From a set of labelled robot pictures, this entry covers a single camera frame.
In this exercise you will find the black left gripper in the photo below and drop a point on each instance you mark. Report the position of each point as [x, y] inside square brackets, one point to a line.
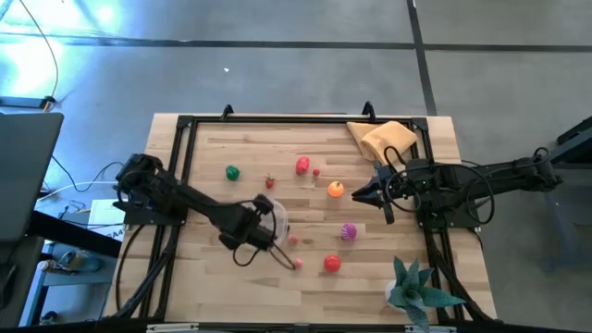
[245, 231]

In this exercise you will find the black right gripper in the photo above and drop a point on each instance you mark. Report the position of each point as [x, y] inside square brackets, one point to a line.
[407, 182]

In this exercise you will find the small pink toy ball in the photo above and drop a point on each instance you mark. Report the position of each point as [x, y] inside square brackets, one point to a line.
[292, 239]
[299, 263]

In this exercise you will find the clear plastic tupperware container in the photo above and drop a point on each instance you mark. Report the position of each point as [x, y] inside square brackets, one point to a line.
[280, 219]

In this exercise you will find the orange toy fruit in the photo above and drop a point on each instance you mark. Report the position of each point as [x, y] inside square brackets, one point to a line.
[335, 189]

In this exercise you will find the purple striped toy onion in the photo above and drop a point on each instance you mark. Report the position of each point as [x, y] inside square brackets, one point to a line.
[349, 231]

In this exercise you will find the red toy tomato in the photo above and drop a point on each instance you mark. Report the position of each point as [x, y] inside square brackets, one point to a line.
[332, 263]

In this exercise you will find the small red toy cherry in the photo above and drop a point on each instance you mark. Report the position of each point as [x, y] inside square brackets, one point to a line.
[316, 173]

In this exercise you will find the red toy strawberry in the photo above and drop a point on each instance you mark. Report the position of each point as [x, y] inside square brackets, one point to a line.
[269, 182]

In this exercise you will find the red toy dragon fruit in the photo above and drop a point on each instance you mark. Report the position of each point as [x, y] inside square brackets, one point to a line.
[302, 165]

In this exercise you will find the green toy bell pepper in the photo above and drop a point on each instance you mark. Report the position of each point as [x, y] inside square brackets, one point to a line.
[232, 173]

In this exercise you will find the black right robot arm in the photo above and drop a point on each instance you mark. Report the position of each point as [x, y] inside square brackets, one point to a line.
[499, 173]

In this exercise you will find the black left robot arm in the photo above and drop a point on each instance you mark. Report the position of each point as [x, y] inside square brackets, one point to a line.
[157, 189]

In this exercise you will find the folded yellow cloth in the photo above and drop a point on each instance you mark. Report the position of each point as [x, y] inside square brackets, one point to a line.
[388, 139]

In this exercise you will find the green potted succulent plant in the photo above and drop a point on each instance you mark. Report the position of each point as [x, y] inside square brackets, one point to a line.
[411, 291]

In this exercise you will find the white paper box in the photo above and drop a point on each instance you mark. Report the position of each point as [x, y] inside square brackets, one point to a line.
[105, 217]

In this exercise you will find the grey flat panel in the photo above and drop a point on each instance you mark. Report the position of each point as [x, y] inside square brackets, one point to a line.
[28, 171]

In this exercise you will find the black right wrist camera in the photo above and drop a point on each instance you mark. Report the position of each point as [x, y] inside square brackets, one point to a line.
[383, 175]

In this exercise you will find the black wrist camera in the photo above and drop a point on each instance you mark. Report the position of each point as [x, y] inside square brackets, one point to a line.
[383, 175]
[263, 204]

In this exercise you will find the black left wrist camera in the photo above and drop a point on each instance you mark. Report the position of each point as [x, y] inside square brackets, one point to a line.
[263, 204]

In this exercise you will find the black metal table frame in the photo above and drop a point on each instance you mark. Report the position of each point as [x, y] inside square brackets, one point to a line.
[300, 119]

